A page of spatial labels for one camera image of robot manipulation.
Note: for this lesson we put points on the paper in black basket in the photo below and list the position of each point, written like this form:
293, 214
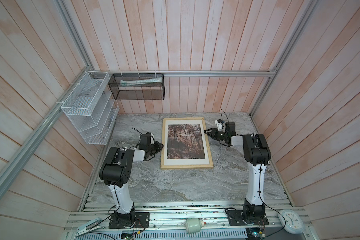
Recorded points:
141, 82

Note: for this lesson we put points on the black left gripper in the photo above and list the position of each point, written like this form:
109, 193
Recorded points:
159, 148

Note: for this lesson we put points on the black wire mesh basket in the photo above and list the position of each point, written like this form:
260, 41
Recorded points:
143, 93

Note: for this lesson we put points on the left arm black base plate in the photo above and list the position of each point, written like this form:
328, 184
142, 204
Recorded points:
137, 220

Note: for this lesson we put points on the autumn forest photo print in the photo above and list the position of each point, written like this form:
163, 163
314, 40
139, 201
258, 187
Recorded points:
185, 142

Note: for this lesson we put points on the white mat board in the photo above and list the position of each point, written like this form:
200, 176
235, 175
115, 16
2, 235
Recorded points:
186, 162

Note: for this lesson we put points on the white wall clock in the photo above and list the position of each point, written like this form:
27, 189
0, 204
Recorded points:
291, 222

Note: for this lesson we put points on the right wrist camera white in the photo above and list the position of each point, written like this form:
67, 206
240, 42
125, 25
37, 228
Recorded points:
221, 125

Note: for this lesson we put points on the light wooden picture frame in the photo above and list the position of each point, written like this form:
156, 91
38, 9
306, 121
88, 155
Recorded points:
163, 144

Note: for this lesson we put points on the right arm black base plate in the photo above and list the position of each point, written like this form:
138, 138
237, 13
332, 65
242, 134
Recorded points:
245, 218

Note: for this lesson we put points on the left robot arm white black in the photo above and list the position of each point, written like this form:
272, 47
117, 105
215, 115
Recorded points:
117, 168

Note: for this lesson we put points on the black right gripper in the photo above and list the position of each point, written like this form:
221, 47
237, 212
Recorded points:
213, 130

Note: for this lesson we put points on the white cylindrical device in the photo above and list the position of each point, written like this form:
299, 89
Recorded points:
194, 225

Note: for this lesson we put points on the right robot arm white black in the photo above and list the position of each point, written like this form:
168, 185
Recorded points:
257, 155

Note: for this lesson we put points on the white wire mesh shelf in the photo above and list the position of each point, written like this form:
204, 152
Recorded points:
91, 108

